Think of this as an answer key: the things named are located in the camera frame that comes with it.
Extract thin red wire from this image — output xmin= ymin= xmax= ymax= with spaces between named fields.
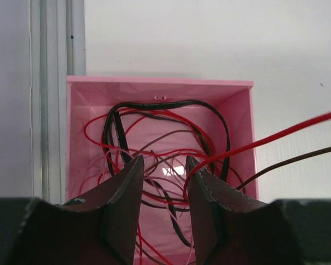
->
xmin=183 ymin=109 xmax=331 ymax=199

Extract left aluminium frame post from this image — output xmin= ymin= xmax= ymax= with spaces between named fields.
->
xmin=29 ymin=1 xmax=86 ymax=204

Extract pink plastic box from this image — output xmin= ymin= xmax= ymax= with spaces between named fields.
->
xmin=66 ymin=76 xmax=254 ymax=264

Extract thick black cable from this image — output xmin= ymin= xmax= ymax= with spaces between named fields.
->
xmin=102 ymin=99 xmax=231 ymax=182

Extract tangled wires in box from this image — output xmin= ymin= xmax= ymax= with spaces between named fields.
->
xmin=84 ymin=106 xmax=218 ymax=265

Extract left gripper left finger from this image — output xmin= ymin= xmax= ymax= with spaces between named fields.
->
xmin=6 ymin=156 xmax=144 ymax=264

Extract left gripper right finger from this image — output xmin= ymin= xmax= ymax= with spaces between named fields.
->
xmin=188 ymin=168 xmax=304 ymax=264

